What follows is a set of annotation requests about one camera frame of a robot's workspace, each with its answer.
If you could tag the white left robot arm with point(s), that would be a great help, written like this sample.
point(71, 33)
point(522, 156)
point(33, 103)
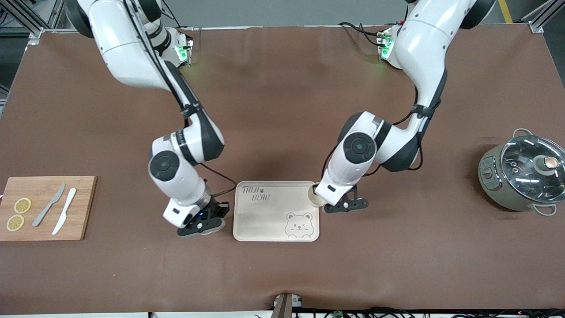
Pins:
point(423, 39)

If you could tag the grey plastic knife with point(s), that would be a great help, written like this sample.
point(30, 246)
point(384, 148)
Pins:
point(46, 210)

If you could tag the glass pot lid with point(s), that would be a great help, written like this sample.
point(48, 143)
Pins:
point(521, 168)

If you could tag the white plastic knife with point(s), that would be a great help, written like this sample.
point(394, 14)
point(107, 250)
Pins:
point(66, 207)

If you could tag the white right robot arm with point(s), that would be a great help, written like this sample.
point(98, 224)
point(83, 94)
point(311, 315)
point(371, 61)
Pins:
point(128, 48)

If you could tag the brown table mat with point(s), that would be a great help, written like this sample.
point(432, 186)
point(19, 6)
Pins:
point(282, 274)

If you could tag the bamboo cutting board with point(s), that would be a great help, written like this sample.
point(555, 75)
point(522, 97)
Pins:
point(84, 212)

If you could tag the grey-green cooking pot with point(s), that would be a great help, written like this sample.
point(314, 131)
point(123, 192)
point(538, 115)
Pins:
point(496, 185)

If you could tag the dried lemon slice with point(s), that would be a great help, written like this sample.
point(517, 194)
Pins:
point(15, 222)
point(22, 205)

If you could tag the metal table edge bracket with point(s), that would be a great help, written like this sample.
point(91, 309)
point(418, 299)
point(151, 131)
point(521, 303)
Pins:
point(287, 307)

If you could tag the aluminium frame profile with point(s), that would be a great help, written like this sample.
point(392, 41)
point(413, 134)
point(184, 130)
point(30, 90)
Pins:
point(540, 15)
point(26, 17)

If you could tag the cream tray with bear print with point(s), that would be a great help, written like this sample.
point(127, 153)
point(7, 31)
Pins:
point(265, 221)

